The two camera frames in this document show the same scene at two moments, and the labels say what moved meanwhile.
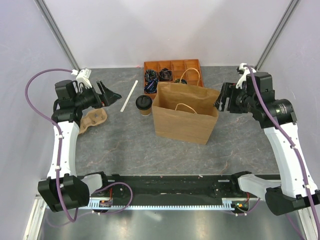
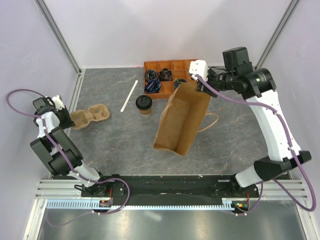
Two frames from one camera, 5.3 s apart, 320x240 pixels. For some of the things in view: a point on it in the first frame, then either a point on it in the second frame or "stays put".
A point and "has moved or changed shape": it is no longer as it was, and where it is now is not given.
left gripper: x=106 y=98 to x=69 y=123
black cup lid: x=143 y=102 stays put
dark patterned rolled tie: x=150 y=74 stays put
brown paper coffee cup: x=145 y=112 stays put
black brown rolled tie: x=165 y=75 stays put
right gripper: x=228 y=90 to x=201 y=87
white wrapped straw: x=129 y=96 stays put
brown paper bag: x=183 y=111 has moved or changed shape
